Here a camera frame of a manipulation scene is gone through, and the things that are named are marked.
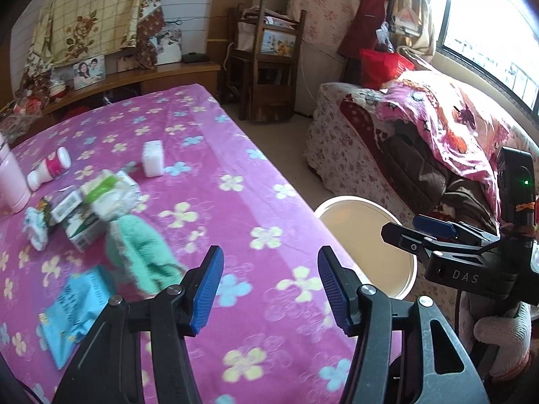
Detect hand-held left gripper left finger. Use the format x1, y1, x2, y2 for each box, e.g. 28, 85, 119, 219
53, 245, 226, 404

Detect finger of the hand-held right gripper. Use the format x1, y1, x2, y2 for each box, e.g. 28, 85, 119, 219
380, 222, 478, 262
413, 214, 502, 245

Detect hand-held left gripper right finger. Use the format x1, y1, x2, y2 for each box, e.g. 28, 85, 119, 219
317, 245, 491, 404

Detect round cream stool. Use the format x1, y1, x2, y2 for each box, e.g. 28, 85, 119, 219
314, 196, 417, 299

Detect green cloth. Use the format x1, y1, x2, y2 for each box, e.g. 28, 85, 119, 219
104, 214, 186, 295

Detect white green tissue packet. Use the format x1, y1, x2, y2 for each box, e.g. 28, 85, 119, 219
82, 169, 141, 222

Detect blue packet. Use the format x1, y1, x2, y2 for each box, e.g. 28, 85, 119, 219
40, 266, 116, 369

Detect green white milk carton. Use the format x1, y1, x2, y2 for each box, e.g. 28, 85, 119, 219
63, 208, 106, 253

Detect small green white box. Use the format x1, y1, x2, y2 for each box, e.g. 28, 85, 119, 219
42, 189, 85, 226

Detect white wrapper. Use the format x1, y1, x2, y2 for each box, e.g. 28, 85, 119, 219
23, 206, 51, 251

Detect person's right hand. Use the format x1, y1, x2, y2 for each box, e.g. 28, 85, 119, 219
459, 290, 533, 379

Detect brown cloth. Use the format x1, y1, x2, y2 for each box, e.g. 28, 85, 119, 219
381, 122, 449, 215

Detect pink printed blanket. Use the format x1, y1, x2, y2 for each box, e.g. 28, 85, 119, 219
376, 71, 512, 220

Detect floral covered sofa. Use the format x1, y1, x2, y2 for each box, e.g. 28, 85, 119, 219
304, 69, 539, 236

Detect pink flower tablecloth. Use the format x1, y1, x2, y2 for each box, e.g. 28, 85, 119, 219
0, 83, 403, 404

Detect white sponge block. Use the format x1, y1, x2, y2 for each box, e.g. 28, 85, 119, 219
142, 140, 165, 177

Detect red bag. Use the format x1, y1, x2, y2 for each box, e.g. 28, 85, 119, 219
359, 48, 415, 90

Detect window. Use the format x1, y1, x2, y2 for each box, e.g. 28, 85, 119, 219
436, 0, 539, 114

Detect dark wooden chair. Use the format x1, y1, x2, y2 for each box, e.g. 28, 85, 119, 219
227, 0, 307, 123

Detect pink white plastic bottle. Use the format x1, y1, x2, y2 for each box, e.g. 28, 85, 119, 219
26, 146, 72, 192

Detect dark red hanging garment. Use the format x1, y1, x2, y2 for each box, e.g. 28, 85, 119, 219
339, 0, 390, 57

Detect wooden cabinet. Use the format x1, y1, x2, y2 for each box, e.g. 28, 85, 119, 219
0, 61, 222, 144

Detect pink thermos flask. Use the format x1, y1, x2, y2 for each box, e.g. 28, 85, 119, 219
0, 132, 32, 214

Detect pink floral cover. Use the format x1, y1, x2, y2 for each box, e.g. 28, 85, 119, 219
288, 0, 367, 47

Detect wedding photo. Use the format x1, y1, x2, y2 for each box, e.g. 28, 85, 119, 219
149, 29, 183, 66

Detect clear plastic bag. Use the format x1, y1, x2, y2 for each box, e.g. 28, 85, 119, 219
0, 97, 40, 141

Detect yellow floral cloth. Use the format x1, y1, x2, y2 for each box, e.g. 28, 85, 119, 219
25, 0, 167, 89

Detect floral picture frame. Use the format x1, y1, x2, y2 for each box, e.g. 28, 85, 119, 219
259, 25, 297, 57

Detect couple photo frame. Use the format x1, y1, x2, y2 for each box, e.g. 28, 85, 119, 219
72, 56, 106, 90

